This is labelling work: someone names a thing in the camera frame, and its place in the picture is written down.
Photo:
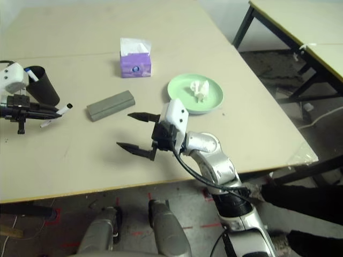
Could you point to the bystander leg black trousers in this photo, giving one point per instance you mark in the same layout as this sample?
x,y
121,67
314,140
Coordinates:
x,y
302,203
316,245

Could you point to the green plate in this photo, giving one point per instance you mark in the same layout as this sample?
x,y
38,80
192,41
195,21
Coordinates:
x,y
179,88

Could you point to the white tissue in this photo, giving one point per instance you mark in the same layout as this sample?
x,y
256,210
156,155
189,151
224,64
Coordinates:
x,y
199,88

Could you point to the grey robot leg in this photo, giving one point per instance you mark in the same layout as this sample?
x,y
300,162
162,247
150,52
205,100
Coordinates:
x,y
168,230
100,233

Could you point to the clear plastic bag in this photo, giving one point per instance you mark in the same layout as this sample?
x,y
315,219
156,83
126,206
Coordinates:
x,y
302,156

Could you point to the light grey robot waist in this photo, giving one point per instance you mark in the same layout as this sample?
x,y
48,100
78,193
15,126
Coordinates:
x,y
112,253

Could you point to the grey glasses case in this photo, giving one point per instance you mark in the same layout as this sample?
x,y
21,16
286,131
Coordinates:
x,y
110,105

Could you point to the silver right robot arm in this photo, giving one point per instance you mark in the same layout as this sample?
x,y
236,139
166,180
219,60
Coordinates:
x,y
214,158

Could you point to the whiteboard marker black cap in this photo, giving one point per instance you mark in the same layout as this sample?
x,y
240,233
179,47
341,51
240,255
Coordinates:
x,y
65,107

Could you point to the white marker blue end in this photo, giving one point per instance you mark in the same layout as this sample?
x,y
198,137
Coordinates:
x,y
31,75

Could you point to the purple tissue box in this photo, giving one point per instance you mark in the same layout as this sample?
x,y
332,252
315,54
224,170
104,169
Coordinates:
x,y
135,67

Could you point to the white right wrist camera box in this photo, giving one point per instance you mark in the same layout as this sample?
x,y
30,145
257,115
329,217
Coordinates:
x,y
175,115

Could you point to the side table with black legs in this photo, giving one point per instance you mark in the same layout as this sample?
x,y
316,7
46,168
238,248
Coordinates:
x,y
300,18

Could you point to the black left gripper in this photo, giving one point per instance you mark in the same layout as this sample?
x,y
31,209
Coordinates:
x,y
17,105

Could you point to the wooden plank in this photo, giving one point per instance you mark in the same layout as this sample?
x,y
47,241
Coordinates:
x,y
10,232

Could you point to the black plastic cup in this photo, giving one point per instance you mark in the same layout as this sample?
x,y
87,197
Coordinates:
x,y
45,89

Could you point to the black table leg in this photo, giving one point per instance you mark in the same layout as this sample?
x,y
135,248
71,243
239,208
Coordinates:
x,y
308,171

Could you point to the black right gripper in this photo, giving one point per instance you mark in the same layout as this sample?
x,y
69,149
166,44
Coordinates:
x,y
164,136

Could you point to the grey robot left leg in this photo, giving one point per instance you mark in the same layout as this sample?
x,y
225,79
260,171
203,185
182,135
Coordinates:
x,y
100,233

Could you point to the white tie on side table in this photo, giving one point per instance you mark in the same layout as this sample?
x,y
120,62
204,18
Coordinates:
x,y
306,46

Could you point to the grey robot right leg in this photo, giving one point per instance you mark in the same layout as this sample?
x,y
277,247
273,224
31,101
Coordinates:
x,y
168,230

